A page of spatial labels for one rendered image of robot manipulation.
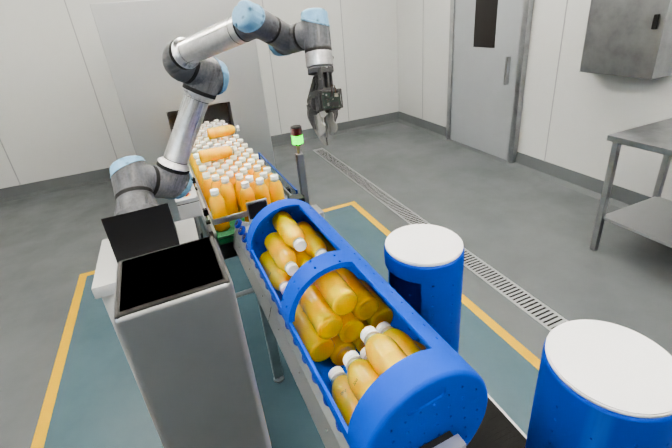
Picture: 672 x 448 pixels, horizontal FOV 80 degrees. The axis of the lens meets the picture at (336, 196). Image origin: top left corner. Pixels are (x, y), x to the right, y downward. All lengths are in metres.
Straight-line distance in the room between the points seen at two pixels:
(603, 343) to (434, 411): 0.53
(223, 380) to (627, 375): 1.01
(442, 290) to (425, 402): 0.69
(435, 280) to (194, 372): 1.21
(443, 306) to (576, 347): 0.48
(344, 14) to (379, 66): 0.98
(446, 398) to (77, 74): 5.68
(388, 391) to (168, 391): 0.56
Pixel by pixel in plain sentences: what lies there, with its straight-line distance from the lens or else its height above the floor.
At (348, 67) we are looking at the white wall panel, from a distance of 6.57.
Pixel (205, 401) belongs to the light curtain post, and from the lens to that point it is 0.28.
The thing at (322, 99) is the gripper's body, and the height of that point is 1.61.
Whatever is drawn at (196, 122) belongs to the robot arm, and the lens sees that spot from 1.51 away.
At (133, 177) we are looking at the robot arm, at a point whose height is 1.38.
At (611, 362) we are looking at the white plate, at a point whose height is 1.04.
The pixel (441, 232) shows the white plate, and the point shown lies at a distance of 1.56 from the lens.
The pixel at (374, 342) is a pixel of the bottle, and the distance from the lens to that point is 0.90.
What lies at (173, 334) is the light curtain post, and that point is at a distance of 0.24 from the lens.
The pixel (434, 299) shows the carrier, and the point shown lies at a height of 0.89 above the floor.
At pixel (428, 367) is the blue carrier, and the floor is 1.23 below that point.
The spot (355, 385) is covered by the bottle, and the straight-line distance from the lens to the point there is 0.91.
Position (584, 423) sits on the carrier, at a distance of 1.15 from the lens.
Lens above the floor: 1.83
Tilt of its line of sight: 25 degrees down
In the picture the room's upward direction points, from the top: 5 degrees counter-clockwise
